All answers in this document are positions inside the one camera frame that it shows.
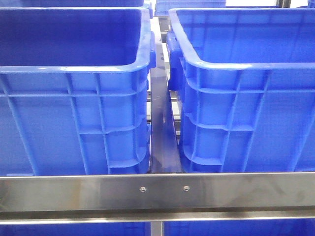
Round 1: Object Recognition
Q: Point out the steel rack centre divider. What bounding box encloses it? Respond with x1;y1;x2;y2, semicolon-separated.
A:
149;36;183;174

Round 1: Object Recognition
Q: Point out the left blue plastic crate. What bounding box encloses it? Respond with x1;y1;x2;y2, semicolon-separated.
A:
0;7;156;176

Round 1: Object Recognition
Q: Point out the blue plastic crate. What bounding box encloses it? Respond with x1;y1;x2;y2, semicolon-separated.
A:
0;7;156;176
169;8;315;173

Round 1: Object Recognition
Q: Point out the right blue plastic crate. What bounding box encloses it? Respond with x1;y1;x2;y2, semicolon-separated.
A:
169;8;315;173

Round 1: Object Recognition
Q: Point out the far centre blue crate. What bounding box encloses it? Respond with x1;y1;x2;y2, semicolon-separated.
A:
155;0;226;16

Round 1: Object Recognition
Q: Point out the lower left blue crate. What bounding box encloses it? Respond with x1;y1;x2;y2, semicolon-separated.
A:
0;222;150;236

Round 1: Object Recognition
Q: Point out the far left blue crate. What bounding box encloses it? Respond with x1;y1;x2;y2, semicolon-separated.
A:
15;0;153;18

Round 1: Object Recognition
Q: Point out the lower right blue crate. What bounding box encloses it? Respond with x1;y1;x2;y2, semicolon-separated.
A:
164;219;315;236

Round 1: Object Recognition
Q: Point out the steel rack front rail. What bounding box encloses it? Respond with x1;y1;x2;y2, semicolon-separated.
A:
0;172;315;224

